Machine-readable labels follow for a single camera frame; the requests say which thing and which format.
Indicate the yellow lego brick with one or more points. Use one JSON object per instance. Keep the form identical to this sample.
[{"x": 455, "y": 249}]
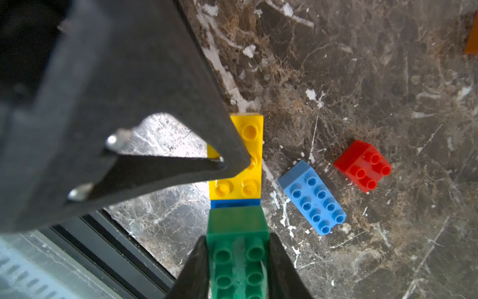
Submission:
[{"x": 247, "y": 184}]

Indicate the red lego brick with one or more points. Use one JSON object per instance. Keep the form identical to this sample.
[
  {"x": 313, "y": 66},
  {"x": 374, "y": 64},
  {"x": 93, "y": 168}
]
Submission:
[{"x": 363, "y": 164}]

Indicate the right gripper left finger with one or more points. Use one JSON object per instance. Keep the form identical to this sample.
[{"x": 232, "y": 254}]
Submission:
[{"x": 193, "y": 281}]

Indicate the small blue lego brick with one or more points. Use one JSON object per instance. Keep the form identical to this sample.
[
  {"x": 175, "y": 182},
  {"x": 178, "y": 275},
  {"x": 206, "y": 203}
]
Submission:
[{"x": 234, "y": 203}]

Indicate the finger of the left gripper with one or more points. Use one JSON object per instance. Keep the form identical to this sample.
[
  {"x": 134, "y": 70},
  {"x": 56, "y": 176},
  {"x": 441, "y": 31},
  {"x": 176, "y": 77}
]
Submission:
[{"x": 77, "y": 77}]

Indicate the green lego brick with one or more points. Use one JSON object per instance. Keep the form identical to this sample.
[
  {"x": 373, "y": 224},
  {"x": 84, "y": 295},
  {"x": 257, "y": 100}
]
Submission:
[{"x": 237, "y": 245}]

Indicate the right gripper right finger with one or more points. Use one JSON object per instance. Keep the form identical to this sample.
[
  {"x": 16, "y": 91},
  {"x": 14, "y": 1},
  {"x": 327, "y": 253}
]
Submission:
[{"x": 283, "y": 279}]

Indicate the orange lego brick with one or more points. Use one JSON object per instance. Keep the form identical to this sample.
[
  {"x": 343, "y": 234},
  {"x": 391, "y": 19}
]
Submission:
[{"x": 471, "y": 47}]

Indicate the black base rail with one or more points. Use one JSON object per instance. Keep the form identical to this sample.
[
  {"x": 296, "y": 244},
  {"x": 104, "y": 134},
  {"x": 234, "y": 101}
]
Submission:
[{"x": 99, "y": 244}]

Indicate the long blue lego brick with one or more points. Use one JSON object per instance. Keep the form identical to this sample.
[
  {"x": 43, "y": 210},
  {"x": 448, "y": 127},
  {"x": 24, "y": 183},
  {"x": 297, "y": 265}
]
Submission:
[{"x": 311, "y": 196}]

